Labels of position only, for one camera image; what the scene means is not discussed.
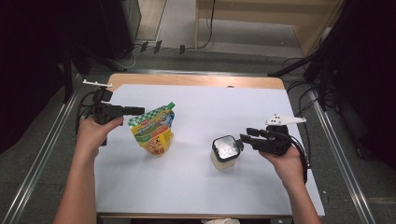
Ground person's right hand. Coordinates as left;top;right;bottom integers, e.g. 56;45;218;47
259;147;304;189

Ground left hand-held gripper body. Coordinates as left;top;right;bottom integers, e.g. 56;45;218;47
82;78;125;126

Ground white paper sheet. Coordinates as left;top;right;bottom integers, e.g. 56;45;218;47
93;83;326;217

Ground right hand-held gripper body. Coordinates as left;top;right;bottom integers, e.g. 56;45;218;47
259;114;308;157

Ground wooden table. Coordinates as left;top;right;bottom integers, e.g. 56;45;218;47
95;73;325;219

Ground black stand leg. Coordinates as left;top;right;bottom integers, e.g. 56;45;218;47
267;55;316;78

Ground black floor cables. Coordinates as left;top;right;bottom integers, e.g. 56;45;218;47
282;56;325;138

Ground black curtain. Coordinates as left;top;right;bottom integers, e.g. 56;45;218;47
0;0;106;155
306;0;396;171

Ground thin black hanging cable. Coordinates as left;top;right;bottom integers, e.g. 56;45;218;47
197;0;217;50

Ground person's left hand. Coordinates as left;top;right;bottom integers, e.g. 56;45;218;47
76;116;125;159

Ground left hand-held gripper black cable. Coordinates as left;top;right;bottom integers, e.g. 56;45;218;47
75;89;101;135

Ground light wooden frame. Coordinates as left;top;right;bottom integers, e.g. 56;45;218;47
193;0;345;58

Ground white floor cable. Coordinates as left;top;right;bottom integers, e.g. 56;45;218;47
114;46;139;70

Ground aluminium floor rail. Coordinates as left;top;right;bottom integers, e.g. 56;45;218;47
0;88;80;224
311;88;378;224
90;68;269;77

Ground white object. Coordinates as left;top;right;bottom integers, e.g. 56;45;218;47
200;217;241;224

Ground yellow sauce pouch green cap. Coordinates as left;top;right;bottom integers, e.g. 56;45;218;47
128;101;177;158

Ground black cabinet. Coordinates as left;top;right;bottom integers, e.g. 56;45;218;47
98;0;143;62

